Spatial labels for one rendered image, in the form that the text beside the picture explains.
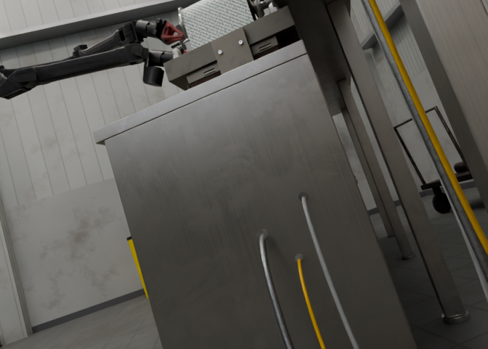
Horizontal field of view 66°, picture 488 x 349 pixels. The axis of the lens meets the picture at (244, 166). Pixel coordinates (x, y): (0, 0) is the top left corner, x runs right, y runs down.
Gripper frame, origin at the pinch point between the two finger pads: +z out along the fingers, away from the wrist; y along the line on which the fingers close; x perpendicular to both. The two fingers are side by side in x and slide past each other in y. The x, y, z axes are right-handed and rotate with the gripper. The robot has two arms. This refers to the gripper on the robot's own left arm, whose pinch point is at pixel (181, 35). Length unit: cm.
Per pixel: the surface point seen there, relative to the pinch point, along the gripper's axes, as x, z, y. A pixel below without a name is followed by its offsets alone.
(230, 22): 5.5, 21.6, 7.3
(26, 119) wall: -68, -370, -264
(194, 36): -1.9, 9.9, 7.6
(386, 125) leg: -13, 80, -10
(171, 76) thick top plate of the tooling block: -21.1, 18.2, 26.2
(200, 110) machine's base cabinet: -29, 33, 31
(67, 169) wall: -116, -296, -284
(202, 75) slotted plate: -18.2, 27.3, 24.8
